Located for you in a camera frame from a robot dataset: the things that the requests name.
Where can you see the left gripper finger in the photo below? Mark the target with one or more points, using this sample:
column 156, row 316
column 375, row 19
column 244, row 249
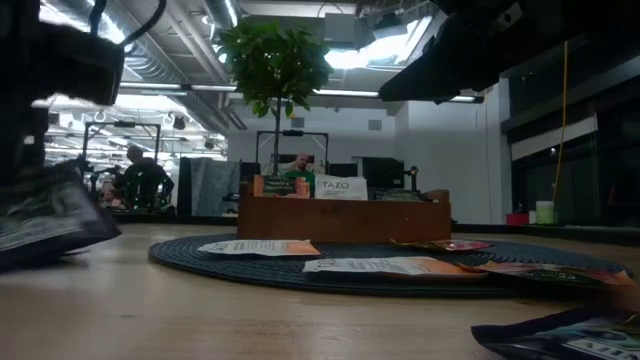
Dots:
column 22, row 140

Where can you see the black clamp stand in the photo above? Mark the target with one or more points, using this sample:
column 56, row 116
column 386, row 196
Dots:
column 411, row 175

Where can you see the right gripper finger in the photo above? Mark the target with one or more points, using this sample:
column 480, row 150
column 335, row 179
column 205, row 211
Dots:
column 445, row 75

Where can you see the background black robot arm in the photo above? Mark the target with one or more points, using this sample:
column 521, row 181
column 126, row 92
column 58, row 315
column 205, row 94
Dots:
column 95, row 175

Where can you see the green potted plant black pot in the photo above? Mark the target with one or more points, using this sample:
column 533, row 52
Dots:
column 275, row 65

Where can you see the round dark woven placemat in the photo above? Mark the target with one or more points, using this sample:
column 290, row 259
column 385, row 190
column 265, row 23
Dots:
column 225, row 270

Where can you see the grey partition cloth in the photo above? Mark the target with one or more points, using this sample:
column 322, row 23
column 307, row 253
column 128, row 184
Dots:
column 212, row 187

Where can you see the wooden three-compartment tray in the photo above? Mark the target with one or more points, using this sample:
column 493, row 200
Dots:
column 340, row 220

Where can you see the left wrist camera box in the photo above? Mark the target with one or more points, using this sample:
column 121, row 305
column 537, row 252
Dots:
column 80, row 65

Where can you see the ceiling light strip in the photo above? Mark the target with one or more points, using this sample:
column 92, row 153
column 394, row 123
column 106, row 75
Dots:
column 175, row 86
column 345, row 92

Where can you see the grey ceiling box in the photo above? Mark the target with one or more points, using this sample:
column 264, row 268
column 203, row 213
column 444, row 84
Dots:
column 340, row 29

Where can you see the red box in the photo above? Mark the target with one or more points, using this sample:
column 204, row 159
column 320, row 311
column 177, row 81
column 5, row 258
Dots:
column 517, row 219

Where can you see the white and orange tea packet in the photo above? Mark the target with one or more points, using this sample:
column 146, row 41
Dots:
column 390, row 266
column 260, row 247
column 340, row 188

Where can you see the background black rig frame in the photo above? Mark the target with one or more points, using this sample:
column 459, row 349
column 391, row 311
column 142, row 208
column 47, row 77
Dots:
column 292, row 133
column 122, row 124

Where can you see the pale green cup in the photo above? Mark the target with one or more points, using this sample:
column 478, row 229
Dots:
column 545, row 212

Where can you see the black tea packet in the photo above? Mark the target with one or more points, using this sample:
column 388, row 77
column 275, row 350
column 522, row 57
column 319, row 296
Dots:
column 565, row 340
column 397, row 195
column 45, row 220

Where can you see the black cabinet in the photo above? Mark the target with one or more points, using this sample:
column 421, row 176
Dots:
column 382, row 170

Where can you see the person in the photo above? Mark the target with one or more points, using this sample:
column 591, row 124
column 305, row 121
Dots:
column 301, row 162
column 145, row 182

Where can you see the grey wall vent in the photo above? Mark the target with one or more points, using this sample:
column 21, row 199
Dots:
column 375, row 125
column 298, row 122

